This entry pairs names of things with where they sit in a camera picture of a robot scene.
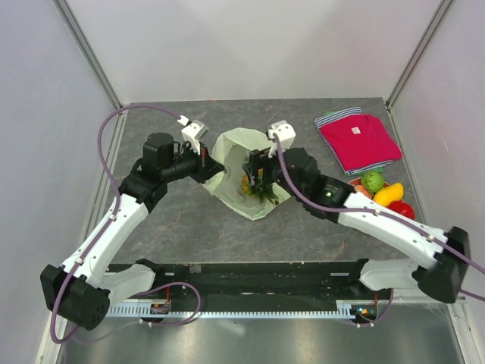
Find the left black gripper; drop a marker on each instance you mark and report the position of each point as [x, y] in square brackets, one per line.
[207, 167]

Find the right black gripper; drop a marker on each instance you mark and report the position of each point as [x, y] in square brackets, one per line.
[261, 159]

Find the small pineapple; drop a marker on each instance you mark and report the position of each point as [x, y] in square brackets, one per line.
[259, 191]

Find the pale green plastic bag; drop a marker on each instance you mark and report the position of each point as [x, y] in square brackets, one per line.
[232, 149]

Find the green round fruit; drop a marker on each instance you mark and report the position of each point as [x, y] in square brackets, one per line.
[372, 181]

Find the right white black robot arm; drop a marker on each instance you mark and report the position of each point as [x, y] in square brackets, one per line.
[436, 261]

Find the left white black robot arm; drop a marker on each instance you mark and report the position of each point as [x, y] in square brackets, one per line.
[77, 290]

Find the blue white striped shirt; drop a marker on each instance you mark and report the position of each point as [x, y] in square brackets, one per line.
[341, 115]

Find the peach fruit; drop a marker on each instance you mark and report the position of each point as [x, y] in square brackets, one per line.
[361, 189]

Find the red folded shirt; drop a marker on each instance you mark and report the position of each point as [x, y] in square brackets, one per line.
[360, 142]

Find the yellow bell pepper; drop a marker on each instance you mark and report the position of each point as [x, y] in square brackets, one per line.
[388, 195]

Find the red bell pepper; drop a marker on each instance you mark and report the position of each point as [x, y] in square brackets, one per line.
[403, 209]

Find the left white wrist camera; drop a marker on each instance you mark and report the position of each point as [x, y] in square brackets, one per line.
[192, 133]

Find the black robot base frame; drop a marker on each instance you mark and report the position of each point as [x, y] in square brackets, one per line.
[271, 286]

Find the light blue cable duct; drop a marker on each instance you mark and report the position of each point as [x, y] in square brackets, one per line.
[137, 309]

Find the left aluminium frame post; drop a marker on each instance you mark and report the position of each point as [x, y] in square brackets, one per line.
[70, 20]

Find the aluminium frame post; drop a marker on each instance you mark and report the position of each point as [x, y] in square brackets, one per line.
[439, 15]
[70, 20]

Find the right aluminium frame post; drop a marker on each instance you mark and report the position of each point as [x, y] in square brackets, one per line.
[439, 15]

